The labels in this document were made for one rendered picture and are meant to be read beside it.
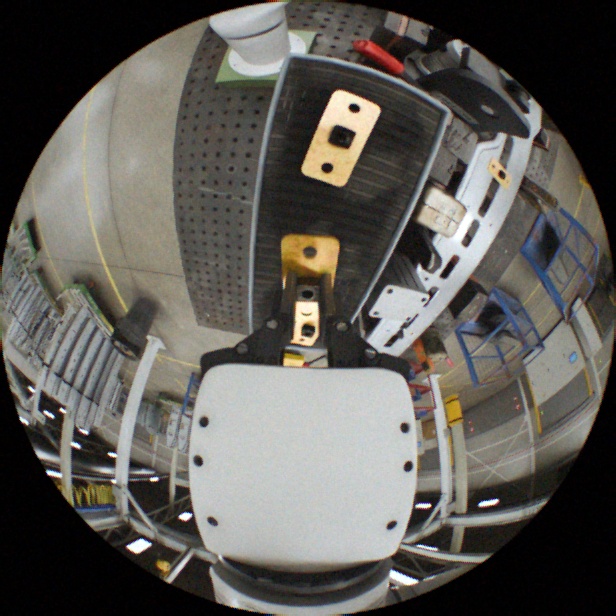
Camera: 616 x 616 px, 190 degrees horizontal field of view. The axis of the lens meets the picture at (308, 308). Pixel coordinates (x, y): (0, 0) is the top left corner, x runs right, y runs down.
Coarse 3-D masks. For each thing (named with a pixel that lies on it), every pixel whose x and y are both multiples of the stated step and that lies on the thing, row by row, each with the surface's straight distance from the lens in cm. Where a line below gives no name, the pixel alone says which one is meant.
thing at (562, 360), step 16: (560, 320) 832; (560, 336) 824; (544, 352) 832; (560, 352) 823; (576, 352) 819; (528, 368) 848; (544, 368) 832; (560, 368) 822; (576, 368) 820; (544, 384) 835; (560, 384) 826; (544, 400) 841
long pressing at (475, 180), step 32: (480, 160) 46; (512, 160) 55; (480, 192) 47; (512, 192) 56; (480, 224) 50; (448, 256) 49; (480, 256) 56; (448, 288) 56; (384, 320) 56; (416, 320) 61; (384, 352) 72
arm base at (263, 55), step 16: (272, 32) 47; (288, 32) 67; (240, 48) 51; (256, 48) 51; (272, 48) 53; (288, 48) 59; (304, 48) 63; (240, 64) 63; (256, 64) 60; (272, 64) 60
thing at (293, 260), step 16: (288, 240) 13; (304, 240) 13; (320, 240) 13; (336, 240) 13; (288, 256) 14; (304, 256) 14; (320, 256) 14; (336, 256) 14; (304, 272) 14; (320, 272) 14; (304, 288) 14; (304, 304) 17; (304, 320) 18
